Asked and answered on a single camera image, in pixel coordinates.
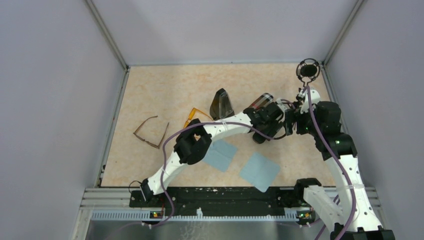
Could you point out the brown frame sunglasses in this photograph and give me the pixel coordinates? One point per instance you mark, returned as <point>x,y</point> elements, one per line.
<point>152,130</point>

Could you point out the blue cleaning cloth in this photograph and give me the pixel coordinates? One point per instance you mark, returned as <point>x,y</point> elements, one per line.
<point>260,172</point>
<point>220,155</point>

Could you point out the dark triangular glasses case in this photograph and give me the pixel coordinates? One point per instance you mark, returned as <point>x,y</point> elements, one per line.
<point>221,106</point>

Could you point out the grey slotted cable duct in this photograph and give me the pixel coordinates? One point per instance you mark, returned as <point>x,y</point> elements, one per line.
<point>148,216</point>

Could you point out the orange tinted sunglasses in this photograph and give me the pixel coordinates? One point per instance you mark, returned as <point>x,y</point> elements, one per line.
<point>194,111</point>

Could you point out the plaid glasses case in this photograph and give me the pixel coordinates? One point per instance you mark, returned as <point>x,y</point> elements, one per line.
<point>262,101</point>

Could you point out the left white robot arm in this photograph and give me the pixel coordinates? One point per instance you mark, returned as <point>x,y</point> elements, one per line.
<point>193,142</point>

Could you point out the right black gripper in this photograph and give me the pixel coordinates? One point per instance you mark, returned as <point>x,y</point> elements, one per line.
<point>292,115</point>

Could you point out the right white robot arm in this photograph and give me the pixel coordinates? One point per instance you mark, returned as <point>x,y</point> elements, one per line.
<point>353,218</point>

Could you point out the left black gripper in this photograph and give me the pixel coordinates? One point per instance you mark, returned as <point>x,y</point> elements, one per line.
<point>270,132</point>

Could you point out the black textured glasses case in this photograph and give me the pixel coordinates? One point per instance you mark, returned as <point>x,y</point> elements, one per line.
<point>265,134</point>

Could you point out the black microphone on tripod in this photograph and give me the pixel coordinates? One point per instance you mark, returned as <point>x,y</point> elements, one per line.
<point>307,71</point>

